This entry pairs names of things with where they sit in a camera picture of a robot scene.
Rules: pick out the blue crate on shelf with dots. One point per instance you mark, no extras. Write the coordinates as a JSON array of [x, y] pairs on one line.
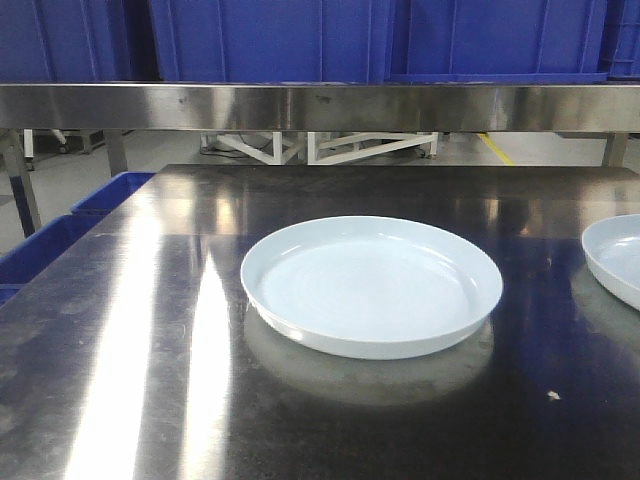
[[64, 41], [273, 41], [505, 42]]

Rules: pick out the light blue plate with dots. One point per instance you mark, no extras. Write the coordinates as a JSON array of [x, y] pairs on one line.
[[370, 287], [611, 249]]

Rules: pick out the blue floor bin near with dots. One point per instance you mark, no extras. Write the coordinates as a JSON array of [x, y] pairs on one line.
[[38, 251]]

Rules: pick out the white metal frame cart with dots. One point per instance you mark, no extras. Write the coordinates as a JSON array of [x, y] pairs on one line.
[[316, 148]]

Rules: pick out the blue crate on shelf left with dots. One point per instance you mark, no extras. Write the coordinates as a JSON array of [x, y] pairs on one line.
[[64, 41]]

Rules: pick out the stainless steel shelf frame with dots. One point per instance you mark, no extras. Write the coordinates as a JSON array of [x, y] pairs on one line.
[[552, 202]]

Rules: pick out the blue crate on shelf right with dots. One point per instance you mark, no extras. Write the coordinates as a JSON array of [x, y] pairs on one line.
[[505, 42]]

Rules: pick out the blue crate far right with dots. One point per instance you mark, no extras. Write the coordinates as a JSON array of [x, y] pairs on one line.
[[620, 46]]

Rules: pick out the blue crate on shelf middle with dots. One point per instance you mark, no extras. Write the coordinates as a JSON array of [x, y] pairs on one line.
[[273, 41]]

